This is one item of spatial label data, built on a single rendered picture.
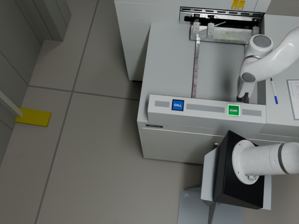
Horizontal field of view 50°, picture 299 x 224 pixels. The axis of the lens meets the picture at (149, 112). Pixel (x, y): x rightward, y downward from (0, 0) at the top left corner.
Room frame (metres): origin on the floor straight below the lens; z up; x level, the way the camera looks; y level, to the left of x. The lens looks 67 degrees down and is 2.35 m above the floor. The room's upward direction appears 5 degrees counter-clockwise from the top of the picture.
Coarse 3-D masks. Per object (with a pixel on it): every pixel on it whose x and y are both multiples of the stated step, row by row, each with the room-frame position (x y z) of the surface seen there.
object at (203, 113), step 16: (160, 96) 0.66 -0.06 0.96; (160, 112) 0.58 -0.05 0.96; (176, 112) 0.57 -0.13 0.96; (192, 112) 0.56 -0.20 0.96; (208, 112) 0.56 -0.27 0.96; (224, 112) 0.55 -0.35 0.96; (240, 112) 0.55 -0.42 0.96; (256, 112) 0.54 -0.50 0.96; (224, 128) 0.51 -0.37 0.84; (240, 128) 0.50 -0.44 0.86; (256, 128) 0.49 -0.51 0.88
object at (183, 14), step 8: (184, 16) 1.16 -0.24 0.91; (200, 16) 1.15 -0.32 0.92; (208, 16) 1.14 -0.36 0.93; (216, 16) 1.13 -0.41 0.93; (224, 16) 1.12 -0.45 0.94; (232, 16) 1.11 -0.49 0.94; (240, 16) 1.11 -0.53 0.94; (248, 16) 1.10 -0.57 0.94; (256, 16) 1.10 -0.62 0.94; (200, 24) 1.15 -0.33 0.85; (224, 24) 1.12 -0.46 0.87; (232, 24) 1.11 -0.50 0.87; (240, 24) 1.11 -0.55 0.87; (248, 24) 1.10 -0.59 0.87; (256, 24) 1.10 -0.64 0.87
